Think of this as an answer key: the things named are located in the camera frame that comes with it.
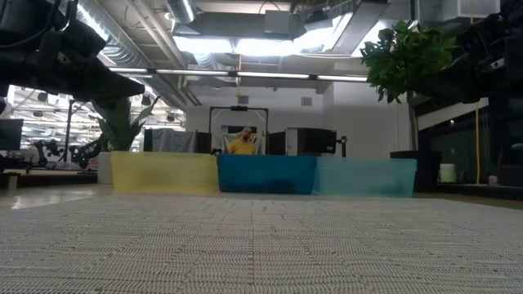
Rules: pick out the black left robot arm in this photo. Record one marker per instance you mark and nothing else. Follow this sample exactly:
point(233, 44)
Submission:
point(24, 16)

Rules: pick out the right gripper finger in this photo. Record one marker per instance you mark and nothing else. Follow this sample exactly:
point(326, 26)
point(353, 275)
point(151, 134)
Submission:
point(453, 85)

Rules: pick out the black monitor stand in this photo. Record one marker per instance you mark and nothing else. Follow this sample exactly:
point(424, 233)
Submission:
point(343, 145)

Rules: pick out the black background robot arm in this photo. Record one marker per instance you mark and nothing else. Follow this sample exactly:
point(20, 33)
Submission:
point(86, 153)
point(47, 148)

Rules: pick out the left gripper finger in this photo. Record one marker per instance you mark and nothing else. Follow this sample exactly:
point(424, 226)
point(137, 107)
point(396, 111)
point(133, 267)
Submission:
point(106, 83)

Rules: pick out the white ceiling box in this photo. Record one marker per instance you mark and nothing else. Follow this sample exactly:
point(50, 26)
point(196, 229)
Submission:
point(478, 8)

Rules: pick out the silver ribbed ceiling duct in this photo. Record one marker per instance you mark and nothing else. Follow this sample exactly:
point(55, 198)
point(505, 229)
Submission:
point(122, 36)

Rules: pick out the black cabinet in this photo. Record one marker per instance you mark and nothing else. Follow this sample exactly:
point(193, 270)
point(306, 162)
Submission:
point(318, 141)

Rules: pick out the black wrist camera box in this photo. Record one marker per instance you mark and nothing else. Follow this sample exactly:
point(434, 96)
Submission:
point(86, 38)

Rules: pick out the leafy green tree plant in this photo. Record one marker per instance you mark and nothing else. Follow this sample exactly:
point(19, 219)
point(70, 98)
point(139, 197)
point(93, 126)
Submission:
point(396, 57)

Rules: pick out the white cup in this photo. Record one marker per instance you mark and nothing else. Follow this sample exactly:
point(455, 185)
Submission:
point(448, 173)

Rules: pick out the small pink object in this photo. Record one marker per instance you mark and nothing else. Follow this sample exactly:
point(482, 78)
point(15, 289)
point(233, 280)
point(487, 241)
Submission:
point(493, 180)

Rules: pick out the long ceiling light strip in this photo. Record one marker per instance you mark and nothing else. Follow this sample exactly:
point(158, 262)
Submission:
point(245, 74)

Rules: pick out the black rig frame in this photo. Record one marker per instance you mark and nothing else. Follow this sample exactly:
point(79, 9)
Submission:
point(239, 108)

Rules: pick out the blue plastic bin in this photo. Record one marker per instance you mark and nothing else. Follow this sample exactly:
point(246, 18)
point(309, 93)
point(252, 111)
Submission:
point(265, 173)

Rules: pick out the person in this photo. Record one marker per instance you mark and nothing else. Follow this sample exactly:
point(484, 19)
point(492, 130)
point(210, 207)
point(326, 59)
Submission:
point(242, 146)

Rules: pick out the low wooden bench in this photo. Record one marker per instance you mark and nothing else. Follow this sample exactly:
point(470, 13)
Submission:
point(41, 173)

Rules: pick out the grey cloth screen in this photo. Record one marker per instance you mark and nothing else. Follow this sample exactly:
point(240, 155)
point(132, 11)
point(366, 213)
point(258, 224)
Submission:
point(171, 141)

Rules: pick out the teal plastic bin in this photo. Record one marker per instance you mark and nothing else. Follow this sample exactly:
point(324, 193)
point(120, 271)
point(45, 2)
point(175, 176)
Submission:
point(363, 177)

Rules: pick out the white planter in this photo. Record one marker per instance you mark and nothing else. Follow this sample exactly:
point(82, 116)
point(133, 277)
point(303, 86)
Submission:
point(104, 167)

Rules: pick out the black monitor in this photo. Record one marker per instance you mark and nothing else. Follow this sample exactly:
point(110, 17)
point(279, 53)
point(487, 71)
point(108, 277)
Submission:
point(10, 134)

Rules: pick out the white woven table mat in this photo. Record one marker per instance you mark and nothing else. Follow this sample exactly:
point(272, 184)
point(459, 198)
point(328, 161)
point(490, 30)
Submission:
point(245, 245)

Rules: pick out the yellow plastic bin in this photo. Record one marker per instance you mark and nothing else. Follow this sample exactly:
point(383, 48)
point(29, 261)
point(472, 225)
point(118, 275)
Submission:
point(163, 171)

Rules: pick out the snake plant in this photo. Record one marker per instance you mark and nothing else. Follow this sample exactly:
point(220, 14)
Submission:
point(122, 130)

